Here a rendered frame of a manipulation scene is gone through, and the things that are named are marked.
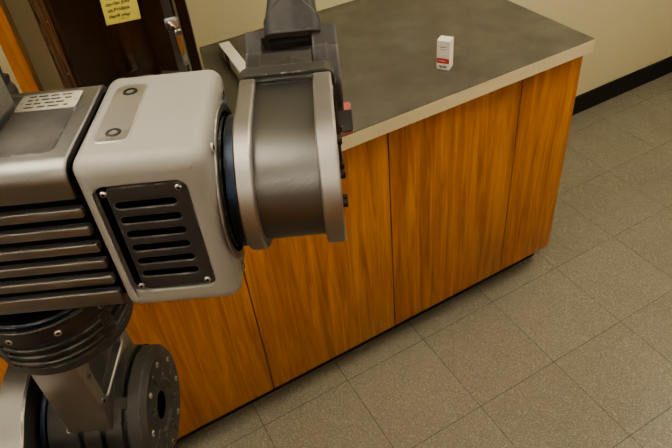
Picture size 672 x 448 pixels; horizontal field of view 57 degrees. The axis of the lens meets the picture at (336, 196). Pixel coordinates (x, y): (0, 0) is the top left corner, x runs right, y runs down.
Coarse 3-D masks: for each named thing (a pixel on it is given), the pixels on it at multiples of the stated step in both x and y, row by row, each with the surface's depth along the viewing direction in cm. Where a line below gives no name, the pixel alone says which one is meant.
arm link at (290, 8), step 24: (288, 0) 67; (312, 0) 68; (264, 24) 68; (288, 24) 67; (312, 24) 67; (264, 48) 71; (312, 48) 66; (336, 48) 66; (336, 72) 65; (336, 96) 66
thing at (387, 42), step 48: (384, 0) 208; (432, 0) 204; (480, 0) 201; (240, 48) 189; (384, 48) 181; (432, 48) 178; (480, 48) 176; (528, 48) 173; (576, 48) 172; (384, 96) 160; (432, 96) 158
